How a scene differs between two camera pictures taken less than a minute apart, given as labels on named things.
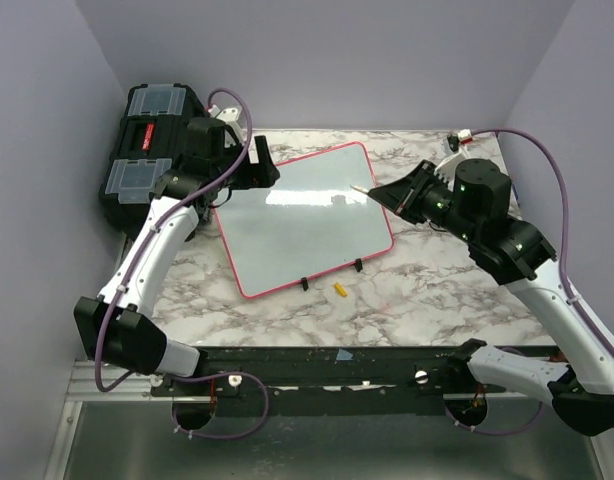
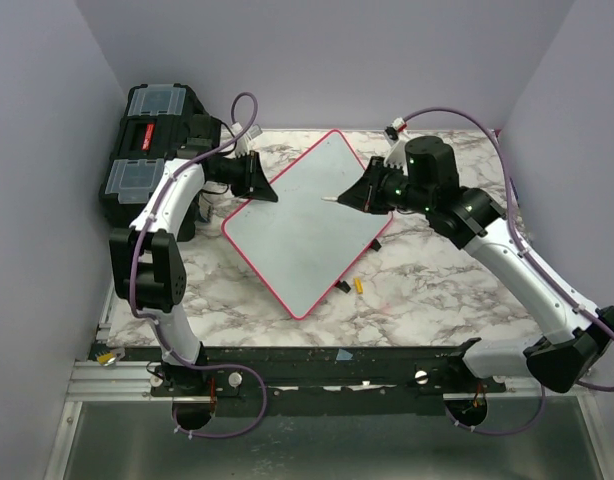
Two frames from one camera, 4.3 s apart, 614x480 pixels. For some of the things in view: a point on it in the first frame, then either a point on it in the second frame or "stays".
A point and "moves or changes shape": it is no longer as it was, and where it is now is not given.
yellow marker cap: x=340 y=289 → x=359 y=286
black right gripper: x=399 y=194 → x=364 y=195
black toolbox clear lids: x=151 y=141 stays
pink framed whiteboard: x=308 y=221 moves or changes shape
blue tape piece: x=344 y=355 stays
